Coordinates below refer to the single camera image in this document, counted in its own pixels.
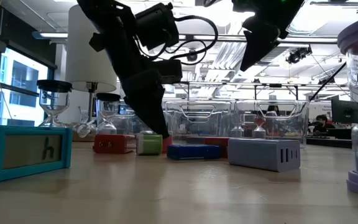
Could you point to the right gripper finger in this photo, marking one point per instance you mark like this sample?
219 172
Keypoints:
263 37

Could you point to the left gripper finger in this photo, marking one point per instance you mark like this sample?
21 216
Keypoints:
148 102

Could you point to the blue sand hourglass marked 10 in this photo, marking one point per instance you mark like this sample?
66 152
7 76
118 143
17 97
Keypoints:
107 97

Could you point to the green white adapter cube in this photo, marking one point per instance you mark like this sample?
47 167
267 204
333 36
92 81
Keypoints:
149 145

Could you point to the pink white adapter cube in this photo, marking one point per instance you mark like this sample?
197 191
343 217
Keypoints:
168 146

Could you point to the blue rectangular box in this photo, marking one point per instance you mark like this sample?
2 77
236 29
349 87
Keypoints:
193 152

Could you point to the green sand hourglass marked 3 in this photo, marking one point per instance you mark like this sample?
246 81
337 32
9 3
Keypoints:
54 86

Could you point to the red rectangular box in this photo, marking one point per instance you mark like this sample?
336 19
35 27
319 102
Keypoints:
216 141

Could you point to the red sand hourglass black caps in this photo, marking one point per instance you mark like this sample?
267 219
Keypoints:
259 121

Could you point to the lavender box with slots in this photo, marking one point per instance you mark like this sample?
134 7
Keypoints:
253 154

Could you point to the teal digital clock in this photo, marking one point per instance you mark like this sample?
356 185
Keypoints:
26 152

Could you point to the clear plastic bin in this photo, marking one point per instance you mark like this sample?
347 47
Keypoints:
129 124
287 124
197 124

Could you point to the long linear ceiling light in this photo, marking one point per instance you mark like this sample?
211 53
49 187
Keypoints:
228 36

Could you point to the black ceiling spotlight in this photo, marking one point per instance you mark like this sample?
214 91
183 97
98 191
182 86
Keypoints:
297 55

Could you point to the white cylinder shade table lamp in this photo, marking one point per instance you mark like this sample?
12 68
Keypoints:
85 62

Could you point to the red plug adapter box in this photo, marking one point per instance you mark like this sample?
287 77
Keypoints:
110 144

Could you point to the fluorescent ceiling light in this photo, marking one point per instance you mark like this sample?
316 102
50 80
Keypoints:
53 35

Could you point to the person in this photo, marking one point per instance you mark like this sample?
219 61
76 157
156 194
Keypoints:
322 126

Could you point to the black computer monitor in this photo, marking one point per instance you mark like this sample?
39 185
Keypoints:
345 112

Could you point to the black desk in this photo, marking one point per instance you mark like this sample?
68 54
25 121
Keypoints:
328 141

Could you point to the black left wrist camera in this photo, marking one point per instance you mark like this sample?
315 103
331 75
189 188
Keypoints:
157 28

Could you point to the black ceiling dome camera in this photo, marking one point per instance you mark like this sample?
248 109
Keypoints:
192 56

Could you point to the black metal rack frame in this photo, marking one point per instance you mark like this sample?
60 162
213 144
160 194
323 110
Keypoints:
216 82

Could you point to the black ceiling rail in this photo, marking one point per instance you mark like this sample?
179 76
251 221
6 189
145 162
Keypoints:
337 3

